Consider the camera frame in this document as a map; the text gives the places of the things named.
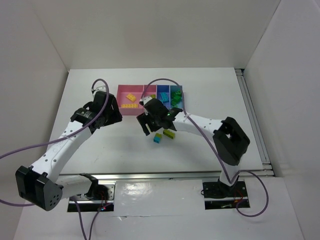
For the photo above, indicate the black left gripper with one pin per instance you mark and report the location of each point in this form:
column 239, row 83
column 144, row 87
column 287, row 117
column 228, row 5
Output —
column 113, row 115

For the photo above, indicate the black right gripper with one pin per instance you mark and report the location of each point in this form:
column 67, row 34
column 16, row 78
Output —
column 147, row 122

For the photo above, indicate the long yellow lego brick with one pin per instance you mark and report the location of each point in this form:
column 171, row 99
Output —
column 130, row 106

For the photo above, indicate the yellow curved lego brick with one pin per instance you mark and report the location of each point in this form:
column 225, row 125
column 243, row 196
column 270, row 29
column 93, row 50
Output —
column 131, row 97

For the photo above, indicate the turquoise arch lego brick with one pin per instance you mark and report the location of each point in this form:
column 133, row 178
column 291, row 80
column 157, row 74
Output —
column 164, row 96

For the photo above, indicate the dark green lego plate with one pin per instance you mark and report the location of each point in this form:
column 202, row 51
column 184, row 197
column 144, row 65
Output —
column 175, row 100

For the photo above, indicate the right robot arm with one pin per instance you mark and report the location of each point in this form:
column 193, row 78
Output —
column 225, row 137

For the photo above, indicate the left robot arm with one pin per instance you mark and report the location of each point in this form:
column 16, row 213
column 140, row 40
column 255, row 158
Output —
column 40, row 184

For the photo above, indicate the turquoise yellow stacked lego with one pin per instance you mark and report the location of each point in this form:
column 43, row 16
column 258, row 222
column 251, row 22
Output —
column 157, row 138

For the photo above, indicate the large pink container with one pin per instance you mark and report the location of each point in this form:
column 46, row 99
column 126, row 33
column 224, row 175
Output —
column 122, row 91

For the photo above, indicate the narrow pink container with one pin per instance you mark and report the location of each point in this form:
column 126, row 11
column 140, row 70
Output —
column 148, row 90

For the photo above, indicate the lime long lego brick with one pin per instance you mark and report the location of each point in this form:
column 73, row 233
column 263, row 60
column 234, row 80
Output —
column 169, row 134

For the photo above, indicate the blue purple container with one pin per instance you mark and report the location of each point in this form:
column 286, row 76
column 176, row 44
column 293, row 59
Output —
column 167, row 89

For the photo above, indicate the light blue container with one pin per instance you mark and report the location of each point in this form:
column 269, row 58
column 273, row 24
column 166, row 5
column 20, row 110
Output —
column 175, row 88

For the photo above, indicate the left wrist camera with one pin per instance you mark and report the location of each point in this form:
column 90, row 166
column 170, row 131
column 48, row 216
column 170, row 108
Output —
column 101, row 88

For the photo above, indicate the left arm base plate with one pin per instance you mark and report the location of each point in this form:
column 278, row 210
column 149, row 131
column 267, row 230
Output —
column 104, row 199

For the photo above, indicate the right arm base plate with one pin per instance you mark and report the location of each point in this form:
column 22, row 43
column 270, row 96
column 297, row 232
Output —
column 217, row 198

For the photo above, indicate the aluminium rail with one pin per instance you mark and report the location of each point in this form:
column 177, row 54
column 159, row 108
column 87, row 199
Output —
column 168, row 175

